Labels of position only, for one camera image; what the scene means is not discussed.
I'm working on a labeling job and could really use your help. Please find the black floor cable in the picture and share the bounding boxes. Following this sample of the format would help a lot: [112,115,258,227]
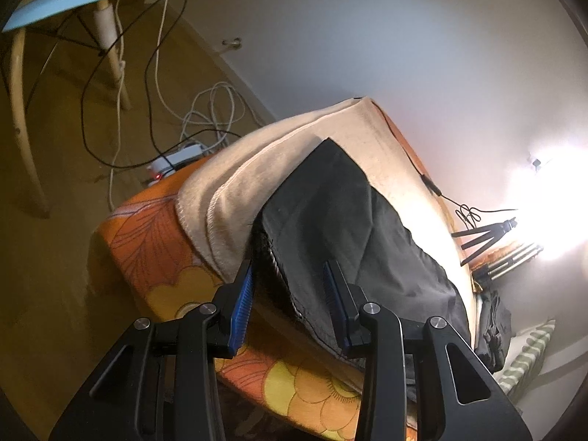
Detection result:
[80,0,244,171]

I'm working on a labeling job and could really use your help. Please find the orange floral bedsheet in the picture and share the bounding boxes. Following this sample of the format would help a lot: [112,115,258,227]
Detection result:
[89,98,478,441]

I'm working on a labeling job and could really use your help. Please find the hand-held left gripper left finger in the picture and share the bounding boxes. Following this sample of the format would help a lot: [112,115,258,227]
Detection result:
[48,259,255,441]

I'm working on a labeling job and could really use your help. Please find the black ring light cable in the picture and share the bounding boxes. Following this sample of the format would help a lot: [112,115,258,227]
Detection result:
[354,96,520,235]

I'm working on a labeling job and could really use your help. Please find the grey folded clothes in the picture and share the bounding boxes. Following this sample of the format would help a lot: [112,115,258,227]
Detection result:
[473,289,513,373]

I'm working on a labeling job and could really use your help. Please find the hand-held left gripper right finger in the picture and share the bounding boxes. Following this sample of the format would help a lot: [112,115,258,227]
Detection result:
[322,261,536,441]

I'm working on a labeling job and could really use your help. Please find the black pants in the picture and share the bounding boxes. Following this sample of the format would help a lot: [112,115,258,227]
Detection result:
[248,138,474,405]

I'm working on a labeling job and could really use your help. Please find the green striped white pillow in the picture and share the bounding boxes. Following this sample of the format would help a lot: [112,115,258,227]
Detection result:
[494,319,556,393]

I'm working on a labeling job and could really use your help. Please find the bright ring light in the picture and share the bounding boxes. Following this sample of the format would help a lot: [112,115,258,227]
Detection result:
[505,142,588,262]

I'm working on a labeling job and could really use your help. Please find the folded silver tripod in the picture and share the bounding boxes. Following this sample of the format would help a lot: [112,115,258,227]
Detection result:
[473,243,545,281]

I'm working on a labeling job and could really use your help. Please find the small black tripod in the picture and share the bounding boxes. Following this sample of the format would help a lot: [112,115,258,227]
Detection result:
[452,218,520,267]

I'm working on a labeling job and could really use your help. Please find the white power strip with cables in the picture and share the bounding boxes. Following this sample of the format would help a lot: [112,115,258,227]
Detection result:
[108,0,244,212]

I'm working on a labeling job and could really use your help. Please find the beige blanket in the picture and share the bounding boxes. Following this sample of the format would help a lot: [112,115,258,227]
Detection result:
[177,96,474,286]

